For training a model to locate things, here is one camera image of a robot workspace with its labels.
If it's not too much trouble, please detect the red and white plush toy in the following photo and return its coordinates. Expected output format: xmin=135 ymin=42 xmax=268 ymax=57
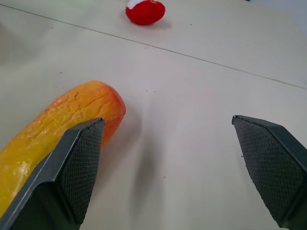
xmin=125 ymin=0 xmax=166 ymax=25

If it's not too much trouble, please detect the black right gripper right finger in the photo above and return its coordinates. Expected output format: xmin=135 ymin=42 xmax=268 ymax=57
xmin=231 ymin=115 xmax=307 ymax=230

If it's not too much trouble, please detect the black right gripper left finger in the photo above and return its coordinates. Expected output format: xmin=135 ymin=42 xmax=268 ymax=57
xmin=0 ymin=117 xmax=106 ymax=230

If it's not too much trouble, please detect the yellow orange mango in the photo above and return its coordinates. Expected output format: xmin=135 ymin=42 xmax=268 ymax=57
xmin=0 ymin=80 xmax=127 ymax=216

